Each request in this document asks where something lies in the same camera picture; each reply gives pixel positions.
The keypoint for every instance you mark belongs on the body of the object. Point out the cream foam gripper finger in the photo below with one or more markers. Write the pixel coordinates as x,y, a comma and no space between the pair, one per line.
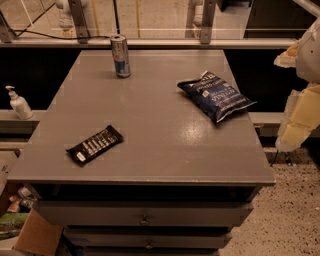
301,117
287,59

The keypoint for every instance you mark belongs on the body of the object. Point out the black rxbar chocolate bar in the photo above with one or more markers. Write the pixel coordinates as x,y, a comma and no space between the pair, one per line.
95,145

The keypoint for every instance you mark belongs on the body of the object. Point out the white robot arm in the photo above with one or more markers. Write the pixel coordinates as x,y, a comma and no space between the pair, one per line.
308,54

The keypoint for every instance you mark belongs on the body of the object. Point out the blue chip bag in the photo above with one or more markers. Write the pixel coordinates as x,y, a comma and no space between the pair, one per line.
214,96

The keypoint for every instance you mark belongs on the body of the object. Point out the grey drawer cabinet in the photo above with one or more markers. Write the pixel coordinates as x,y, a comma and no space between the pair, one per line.
194,179

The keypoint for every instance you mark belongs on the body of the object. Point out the silver blue energy drink can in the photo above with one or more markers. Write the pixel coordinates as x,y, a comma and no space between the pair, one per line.
120,55

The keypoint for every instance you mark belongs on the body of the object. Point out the top drawer knob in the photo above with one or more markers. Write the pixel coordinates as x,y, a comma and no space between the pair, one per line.
144,221

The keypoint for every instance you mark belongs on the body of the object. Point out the drawer knob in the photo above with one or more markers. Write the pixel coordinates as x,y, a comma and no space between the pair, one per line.
149,245
144,221

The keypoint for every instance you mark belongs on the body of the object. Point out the lower drawer knob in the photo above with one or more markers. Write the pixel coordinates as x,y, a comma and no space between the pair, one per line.
149,245

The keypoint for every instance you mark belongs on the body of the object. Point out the white pump bottle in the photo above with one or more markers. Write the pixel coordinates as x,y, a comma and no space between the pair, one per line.
19,104

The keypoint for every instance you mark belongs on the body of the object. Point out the brown cardboard box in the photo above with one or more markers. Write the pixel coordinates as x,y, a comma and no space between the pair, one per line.
38,236

